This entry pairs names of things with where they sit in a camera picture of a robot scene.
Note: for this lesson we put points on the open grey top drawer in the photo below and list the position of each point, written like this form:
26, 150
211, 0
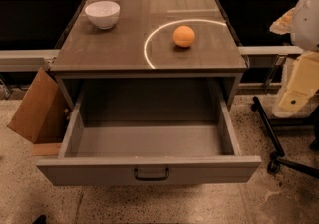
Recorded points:
122, 124

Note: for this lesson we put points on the white ceramic bowl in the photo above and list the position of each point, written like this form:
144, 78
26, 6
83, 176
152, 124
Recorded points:
103, 14

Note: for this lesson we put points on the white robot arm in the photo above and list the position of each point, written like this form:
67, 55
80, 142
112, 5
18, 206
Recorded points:
302, 23

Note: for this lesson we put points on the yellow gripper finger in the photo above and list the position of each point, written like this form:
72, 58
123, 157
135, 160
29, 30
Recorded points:
303, 83
283, 24

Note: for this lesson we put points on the grey drawer cabinet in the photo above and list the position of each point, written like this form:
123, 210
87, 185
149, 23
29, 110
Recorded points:
141, 45

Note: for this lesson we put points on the black drawer handle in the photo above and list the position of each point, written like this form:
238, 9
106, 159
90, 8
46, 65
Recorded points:
151, 175

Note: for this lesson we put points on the grey metal shelf rail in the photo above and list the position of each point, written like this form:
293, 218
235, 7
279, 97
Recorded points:
27, 60

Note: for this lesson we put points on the black wheeled stand base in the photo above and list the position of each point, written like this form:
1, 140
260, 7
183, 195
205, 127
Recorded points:
277, 157

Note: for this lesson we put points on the brown cardboard box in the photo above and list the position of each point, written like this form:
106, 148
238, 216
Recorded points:
40, 118

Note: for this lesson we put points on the orange fruit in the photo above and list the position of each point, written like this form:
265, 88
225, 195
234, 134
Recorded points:
183, 36

